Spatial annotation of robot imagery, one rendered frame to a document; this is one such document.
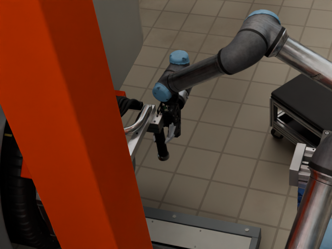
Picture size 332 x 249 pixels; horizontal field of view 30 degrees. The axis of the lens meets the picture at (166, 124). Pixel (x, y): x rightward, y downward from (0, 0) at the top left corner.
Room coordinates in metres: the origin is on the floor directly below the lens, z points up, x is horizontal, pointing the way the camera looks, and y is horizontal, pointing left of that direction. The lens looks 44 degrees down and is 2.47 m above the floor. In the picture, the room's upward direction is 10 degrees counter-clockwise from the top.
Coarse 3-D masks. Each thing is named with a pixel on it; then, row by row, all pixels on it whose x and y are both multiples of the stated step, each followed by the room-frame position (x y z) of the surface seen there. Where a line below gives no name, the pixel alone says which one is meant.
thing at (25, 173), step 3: (24, 162) 1.34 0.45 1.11; (24, 165) 1.34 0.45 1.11; (21, 168) 1.33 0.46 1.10; (24, 168) 1.33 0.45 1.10; (27, 168) 1.33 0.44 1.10; (21, 171) 1.33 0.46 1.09; (24, 171) 1.32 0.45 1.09; (27, 171) 1.32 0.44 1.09; (21, 174) 1.32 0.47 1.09; (24, 174) 1.32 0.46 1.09; (27, 174) 1.31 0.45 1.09; (24, 177) 1.31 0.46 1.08; (27, 177) 1.31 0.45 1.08; (30, 177) 1.30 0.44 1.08
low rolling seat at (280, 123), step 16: (304, 80) 2.34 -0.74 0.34; (272, 96) 2.30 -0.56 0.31; (288, 96) 2.25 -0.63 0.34; (304, 96) 2.23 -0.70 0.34; (320, 96) 2.21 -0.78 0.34; (272, 112) 2.29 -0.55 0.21; (288, 112) 2.19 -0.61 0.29; (304, 112) 2.12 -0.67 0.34; (320, 112) 2.10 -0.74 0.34; (272, 128) 2.31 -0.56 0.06; (288, 128) 2.21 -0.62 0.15; (304, 128) 2.23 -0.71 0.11; (320, 128) 2.00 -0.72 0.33
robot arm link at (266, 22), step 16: (256, 16) 1.72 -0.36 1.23; (272, 16) 1.72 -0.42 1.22; (256, 32) 1.64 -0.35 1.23; (272, 32) 1.66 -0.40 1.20; (272, 48) 1.62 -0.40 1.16; (288, 48) 1.62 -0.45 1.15; (304, 48) 1.62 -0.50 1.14; (288, 64) 1.61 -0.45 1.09; (304, 64) 1.58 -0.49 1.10; (320, 64) 1.57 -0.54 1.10; (320, 80) 1.55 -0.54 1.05
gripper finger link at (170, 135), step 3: (171, 123) 1.66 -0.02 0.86; (171, 126) 1.64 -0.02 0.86; (174, 126) 1.66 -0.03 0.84; (168, 129) 1.65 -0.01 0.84; (171, 129) 1.64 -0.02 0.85; (174, 129) 1.65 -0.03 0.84; (168, 132) 1.64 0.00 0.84; (171, 132) 1.63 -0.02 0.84; (168, 135) 1.62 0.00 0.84; (171, 135) 1.62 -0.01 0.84; (174, 135) 1.63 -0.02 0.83; (168, 138) 1.61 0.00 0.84; (171, 138) 1.61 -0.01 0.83; (165, 141) 1.60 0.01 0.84; (168, 141) 1.60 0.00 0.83
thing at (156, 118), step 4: (156, 116) 1.62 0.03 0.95; (160, 116) 1.62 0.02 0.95; (152, 120) 1.60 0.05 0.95; (156, 120) 1.60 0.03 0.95; (160, 120) 1.60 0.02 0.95; (152, 124) 1.59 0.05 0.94; (156, 124) 1.58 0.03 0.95; (160, 124) 1.59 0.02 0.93; (148, 128) 1.59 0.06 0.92; (152, 128) 1.59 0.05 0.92; (156, 128) 1.58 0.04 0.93; (160, 128) 1.59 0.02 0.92; (156, 132) 1.58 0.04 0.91; (160, 132) 1.58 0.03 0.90
